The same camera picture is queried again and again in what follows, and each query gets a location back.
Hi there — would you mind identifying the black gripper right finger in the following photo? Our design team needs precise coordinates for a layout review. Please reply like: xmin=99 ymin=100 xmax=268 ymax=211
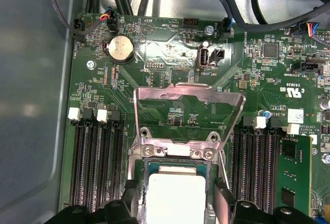
xmin=213 ymin=179 xmax=319 ymax=224

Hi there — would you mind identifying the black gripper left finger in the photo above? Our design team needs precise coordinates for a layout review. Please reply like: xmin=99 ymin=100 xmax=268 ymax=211
xmin=47 ymin=179 xmax=146 ymax=224

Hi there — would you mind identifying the silver square CPU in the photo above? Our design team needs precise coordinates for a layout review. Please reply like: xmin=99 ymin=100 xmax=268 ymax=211
xmin=144 ymin=161 xmax=212 ymax=224

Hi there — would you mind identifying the black RAM slot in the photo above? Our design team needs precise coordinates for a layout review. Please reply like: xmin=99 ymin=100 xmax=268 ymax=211
xmin=81 ymin=120 xmax=95 ymax=211
xmin=95 ymin=120 xmax=109 ymax=208
xmin=69 ymin=120 xmax=83 ymax=208
xmin=109 ymin=120 xmax=125 ymax=201
xmin=245 ymin=127 xmax=259 ymax=209
xmin=258 ymin=127 xmax=281 ymax=216
xmin=233 ymin=127 xmax=246 ymax=204

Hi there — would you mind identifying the CPU socket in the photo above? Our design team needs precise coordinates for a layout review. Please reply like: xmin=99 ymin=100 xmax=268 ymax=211
xmin=127 ymin=131 xmax=229 ymax=224

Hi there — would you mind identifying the green RAM stick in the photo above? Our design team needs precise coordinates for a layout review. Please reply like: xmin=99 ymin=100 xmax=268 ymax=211
xmin=279 ymin=134 xmax=315 ymax=217

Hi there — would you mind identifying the green motherboard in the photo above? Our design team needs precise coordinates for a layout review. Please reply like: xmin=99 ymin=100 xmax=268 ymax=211
xmin=58 ymin=12 xmax=330 ymax=224

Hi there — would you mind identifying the internal USB port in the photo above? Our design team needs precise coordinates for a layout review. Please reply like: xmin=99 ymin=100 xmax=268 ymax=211
xmin=196 ymin=48 xmax=210 ymax=71

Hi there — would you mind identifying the black open PC case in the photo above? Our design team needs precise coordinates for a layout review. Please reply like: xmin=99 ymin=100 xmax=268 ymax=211
xmin=0 ymin=0 xmax=330 ymax=224

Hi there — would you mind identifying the silver coin cell battery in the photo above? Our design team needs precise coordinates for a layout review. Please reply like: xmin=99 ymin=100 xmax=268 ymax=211
xmin=106 ymin=35 xmax=136 ymax=65

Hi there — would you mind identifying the thin wire locking lever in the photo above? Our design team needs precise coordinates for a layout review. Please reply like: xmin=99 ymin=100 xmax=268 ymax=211
xmin=219 ymin=148 xmax=232 ymax=191

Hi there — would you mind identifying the metal socket cover frame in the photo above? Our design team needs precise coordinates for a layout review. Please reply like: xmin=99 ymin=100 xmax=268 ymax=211
xmin=133 ymin=82 xmax=245 ymax=158

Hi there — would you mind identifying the grey cable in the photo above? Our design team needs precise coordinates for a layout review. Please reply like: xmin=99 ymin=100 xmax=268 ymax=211
xmin=45 ymin=0 xmax=104 ymax=33

